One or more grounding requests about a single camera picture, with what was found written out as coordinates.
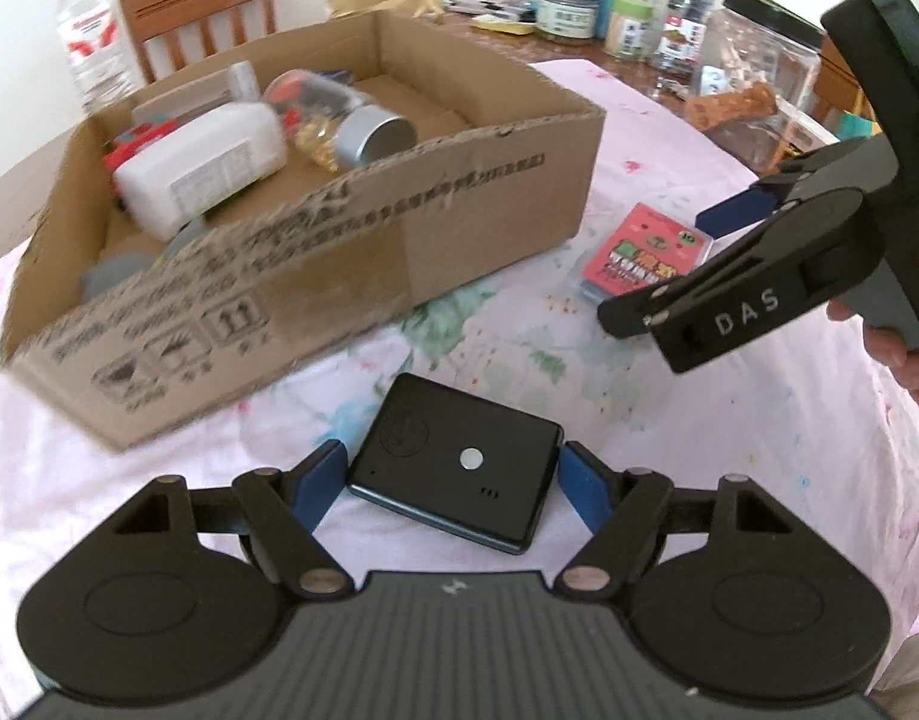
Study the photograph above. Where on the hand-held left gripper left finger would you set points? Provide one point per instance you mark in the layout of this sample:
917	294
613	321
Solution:
316	487

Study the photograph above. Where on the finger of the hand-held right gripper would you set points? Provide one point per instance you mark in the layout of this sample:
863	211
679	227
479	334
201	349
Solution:
729	270
737	210

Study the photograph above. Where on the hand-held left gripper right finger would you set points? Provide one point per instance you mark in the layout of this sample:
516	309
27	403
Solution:
587	487

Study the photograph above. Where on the pink card box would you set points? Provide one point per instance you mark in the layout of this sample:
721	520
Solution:
639	255

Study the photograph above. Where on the black device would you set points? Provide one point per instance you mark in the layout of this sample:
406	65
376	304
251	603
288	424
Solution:
444	457

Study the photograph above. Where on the brown cardboard box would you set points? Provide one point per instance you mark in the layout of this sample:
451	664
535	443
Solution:
316	300

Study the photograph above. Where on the white plastic bottle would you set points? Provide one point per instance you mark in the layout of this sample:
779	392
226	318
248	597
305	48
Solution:
204	165

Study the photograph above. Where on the glitter jar silver lid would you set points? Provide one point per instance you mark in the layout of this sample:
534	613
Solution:
369	139

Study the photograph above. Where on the person's right hand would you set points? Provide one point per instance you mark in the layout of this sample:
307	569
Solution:
913	379

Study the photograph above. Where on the green cardboard carton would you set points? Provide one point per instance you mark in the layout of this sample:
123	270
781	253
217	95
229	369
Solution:
855	122

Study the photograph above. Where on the small white carton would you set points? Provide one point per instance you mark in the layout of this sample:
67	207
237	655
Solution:
804	139

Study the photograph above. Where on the large clear jar black lid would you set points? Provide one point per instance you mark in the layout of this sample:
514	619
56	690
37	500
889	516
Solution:
759	67

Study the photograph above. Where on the small jar green lid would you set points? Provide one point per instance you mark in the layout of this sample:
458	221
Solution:
628	26

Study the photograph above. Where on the small jar black lid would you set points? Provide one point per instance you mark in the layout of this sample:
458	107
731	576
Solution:
568	15

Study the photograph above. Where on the yellow notepad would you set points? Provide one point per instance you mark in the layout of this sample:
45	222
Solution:
504	26

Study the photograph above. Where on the red toy car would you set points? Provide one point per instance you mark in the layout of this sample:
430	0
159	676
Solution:
129	146

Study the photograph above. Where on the wooden chair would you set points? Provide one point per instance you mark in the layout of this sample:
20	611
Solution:
196	7

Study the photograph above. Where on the clear water bottle red label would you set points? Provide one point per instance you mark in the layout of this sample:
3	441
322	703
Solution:
91	37

